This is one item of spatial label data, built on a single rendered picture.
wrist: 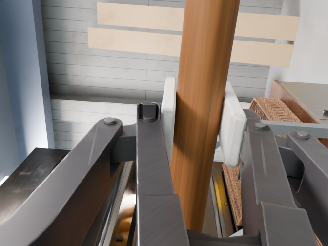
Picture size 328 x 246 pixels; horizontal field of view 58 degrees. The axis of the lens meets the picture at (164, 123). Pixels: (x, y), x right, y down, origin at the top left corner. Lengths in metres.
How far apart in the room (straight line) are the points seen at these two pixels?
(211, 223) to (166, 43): 2.34
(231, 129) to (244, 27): 3.20
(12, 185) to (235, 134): 1.74
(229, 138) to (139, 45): 3.37
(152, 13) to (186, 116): 3.29
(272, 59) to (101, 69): 2.10
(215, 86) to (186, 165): 0.05
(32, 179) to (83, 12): 2.56
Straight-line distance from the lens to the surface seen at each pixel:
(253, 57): 3.38
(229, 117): 0.16
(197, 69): 0.17
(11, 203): 1.73
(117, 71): 3.98
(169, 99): 0.17
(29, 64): 3.74
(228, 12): 0.17
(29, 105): 3.91
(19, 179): 1.89
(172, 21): 3.41
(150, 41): 3.47
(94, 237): 1.43
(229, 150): 0.16
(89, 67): 4.06
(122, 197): 1.41
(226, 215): 1.61
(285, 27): 3.39
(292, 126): 1.18
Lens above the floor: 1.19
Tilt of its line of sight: 1 degrees up
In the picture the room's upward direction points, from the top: 86 degrees counter-clockwise
